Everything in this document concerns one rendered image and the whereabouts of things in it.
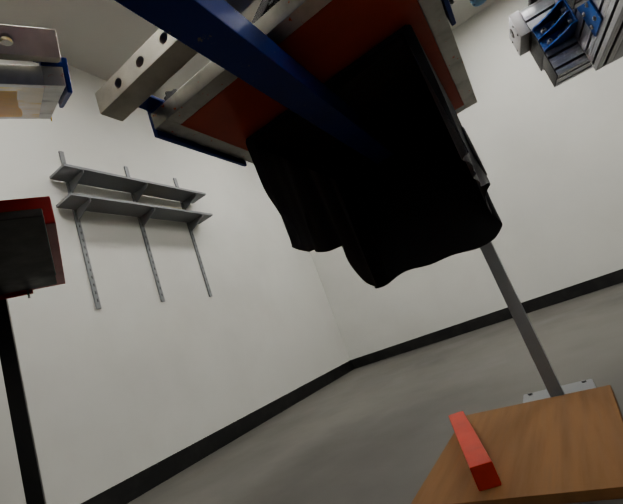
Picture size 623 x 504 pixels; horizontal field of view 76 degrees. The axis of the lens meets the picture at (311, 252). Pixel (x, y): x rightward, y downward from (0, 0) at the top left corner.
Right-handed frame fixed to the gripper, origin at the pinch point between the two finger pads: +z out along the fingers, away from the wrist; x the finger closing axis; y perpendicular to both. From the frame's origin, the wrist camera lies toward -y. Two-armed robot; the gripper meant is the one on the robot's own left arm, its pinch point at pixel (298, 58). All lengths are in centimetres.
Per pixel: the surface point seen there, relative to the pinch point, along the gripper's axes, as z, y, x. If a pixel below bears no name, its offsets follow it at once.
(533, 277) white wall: 71, 17, 368
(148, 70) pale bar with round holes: 1.9, -19.3, -25.1
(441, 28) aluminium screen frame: 5.7, 27.5, 13.1
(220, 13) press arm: 13.5, 3.1, -33.9
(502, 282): 61, 12, 76
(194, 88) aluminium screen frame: 4.5, -16.3, -17.5
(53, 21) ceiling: -199, -171, 73
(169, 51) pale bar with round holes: 1.9, -13.6, -25.0
